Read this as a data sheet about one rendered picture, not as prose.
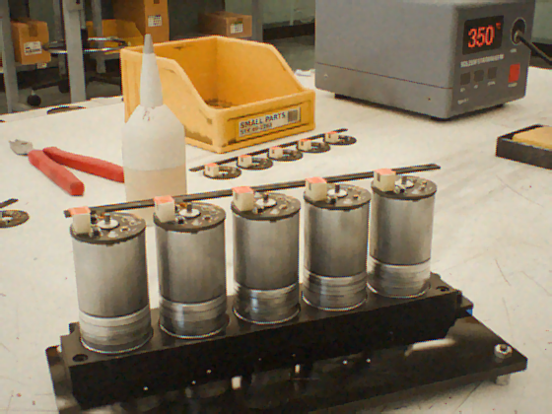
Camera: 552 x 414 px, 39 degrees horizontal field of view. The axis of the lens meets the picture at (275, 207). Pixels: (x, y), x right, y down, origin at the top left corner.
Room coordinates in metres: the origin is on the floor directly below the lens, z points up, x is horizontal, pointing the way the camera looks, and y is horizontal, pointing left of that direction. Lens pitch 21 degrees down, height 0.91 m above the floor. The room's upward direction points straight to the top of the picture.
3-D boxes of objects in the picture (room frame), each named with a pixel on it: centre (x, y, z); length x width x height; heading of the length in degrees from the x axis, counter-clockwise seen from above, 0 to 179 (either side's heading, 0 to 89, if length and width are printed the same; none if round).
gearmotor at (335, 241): (0.27, -0.02, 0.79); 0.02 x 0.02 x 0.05
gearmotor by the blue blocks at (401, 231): (0.28, -0.05, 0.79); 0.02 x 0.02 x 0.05
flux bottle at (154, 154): (0.41, 0.07, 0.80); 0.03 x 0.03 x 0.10
